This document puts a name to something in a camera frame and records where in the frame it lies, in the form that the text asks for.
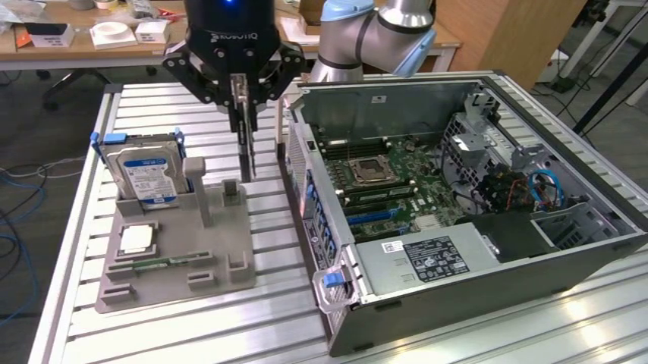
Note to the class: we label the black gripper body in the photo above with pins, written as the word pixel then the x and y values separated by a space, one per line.
pixel 232 45

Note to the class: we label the office chair base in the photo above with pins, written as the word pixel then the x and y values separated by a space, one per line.
pixel 65 83

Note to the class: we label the green RAM stick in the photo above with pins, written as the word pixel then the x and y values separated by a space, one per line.
pixel 161 261

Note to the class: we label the blue case latch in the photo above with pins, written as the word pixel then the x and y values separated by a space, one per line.
pixel 332 280

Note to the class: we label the open black PC case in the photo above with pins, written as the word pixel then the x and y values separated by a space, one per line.
pixel 455 299

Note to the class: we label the blue expansion slot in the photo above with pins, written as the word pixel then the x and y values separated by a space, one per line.
pixel 368 217

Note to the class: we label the installed RAM stick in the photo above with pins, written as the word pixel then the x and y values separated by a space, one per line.
pixel 379 193

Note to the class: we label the white box with black lid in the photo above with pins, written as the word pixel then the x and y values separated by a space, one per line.
pixel 49 36

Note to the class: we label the black tripod pole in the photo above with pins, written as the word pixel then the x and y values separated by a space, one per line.
pixel 606 68

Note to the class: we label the metal drive cage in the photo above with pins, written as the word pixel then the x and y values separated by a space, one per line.
pixel 475 144

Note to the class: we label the wooden desk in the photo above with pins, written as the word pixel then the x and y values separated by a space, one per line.
pixel 76 55

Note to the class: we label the silver CPU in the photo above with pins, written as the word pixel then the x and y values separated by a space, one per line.
pixel 136 239

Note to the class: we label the hard disk in blue caddy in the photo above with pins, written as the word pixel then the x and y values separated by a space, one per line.
pixel 147 178

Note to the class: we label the small white box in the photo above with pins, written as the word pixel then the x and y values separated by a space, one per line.
pixel 151 32

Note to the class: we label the white paper stack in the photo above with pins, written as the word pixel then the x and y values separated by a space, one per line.
pixel 300 36

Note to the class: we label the grey power supply unit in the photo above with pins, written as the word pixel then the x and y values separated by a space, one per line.
pixel 404 261

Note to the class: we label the green motherboard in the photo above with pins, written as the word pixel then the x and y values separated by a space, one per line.
pixel 424 189

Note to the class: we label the grey parts rack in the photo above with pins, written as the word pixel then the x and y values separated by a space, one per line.
pixel 172 280

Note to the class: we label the brown cardboard box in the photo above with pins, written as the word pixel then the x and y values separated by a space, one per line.
pixel 311 11

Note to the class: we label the white box with round insert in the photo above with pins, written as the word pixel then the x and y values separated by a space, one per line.
pixel 112 36

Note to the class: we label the wooden cabinet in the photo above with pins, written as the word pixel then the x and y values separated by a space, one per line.
pixel 531 38

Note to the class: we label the graphics card with metal bracket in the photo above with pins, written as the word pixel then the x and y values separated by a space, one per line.
pixel 245 155

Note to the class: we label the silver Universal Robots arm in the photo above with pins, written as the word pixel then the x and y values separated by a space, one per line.
pixel 343 41

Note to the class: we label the CPU socket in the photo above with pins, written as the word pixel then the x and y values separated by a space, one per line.
pixel 370 170

